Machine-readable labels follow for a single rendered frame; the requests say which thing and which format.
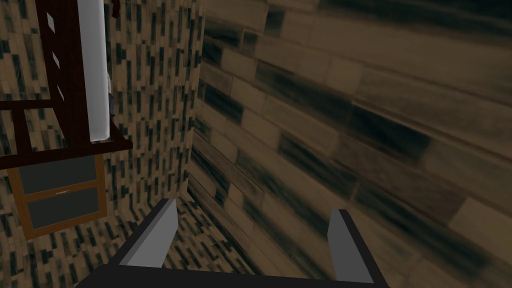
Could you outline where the dark wooden bed white mattress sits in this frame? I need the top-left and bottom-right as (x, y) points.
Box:
(0, 0), (134, 171)

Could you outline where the brown framed window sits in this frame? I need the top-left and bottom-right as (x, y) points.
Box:
(6, 153), (109, 241)

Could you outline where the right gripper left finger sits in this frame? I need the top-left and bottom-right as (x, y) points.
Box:
(107, 197), (179, 269)

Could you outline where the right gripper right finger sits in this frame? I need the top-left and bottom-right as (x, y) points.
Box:
(327, 208), (386, 284)

